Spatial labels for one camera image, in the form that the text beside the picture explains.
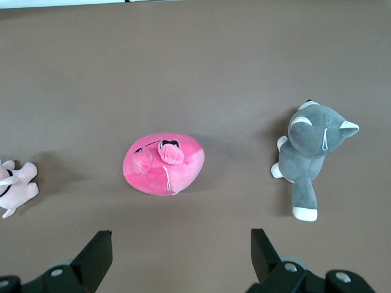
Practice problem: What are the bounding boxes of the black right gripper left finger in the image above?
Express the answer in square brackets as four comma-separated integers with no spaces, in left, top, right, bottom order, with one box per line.
[0,230,114,293]

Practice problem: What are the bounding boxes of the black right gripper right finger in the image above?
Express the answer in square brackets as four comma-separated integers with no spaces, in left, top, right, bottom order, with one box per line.
[245,228,376,293]

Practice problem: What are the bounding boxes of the bright pink round plush toy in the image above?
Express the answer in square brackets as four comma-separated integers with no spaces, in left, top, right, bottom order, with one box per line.
[122,131,206,197]

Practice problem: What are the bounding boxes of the pale pink pig plush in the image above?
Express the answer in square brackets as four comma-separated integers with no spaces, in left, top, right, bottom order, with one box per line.
[0,159,40,219]

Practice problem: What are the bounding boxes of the grey and white cat plush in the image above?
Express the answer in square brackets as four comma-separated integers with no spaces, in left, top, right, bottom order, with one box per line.
[270,99,360,223]

